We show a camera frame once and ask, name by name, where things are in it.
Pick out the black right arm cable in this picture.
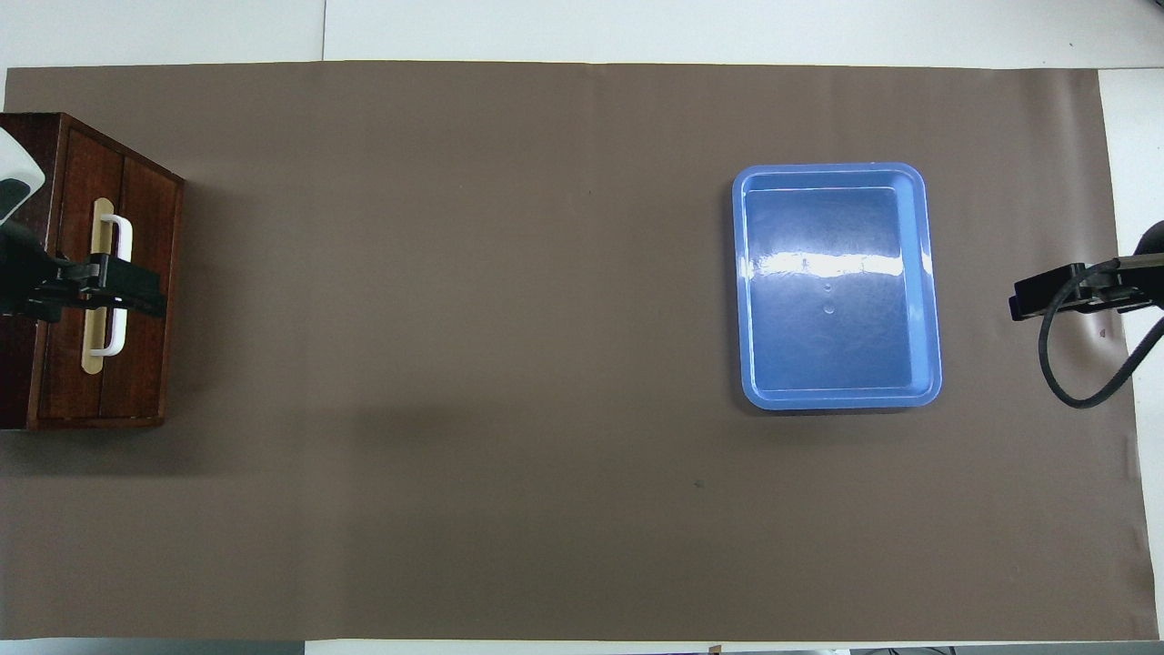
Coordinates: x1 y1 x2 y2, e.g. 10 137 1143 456
1039 259 1164 409

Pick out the dark wooden cabinet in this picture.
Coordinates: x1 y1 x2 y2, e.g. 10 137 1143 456
0 112 186 431

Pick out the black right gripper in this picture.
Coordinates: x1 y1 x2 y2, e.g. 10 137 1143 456
1008 257 1164 323

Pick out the brown table mat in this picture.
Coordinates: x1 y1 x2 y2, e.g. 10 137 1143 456
0 60 1158 642

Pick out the white drawer handle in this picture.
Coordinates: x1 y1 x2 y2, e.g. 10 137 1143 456
88 212 135 358

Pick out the blue plastic tray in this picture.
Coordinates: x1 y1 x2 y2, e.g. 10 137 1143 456
731 162 944 412

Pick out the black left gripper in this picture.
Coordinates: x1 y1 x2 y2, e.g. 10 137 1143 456
0 223 170 321

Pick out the wooden drawer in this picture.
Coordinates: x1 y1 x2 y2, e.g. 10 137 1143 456
36 123 186 427

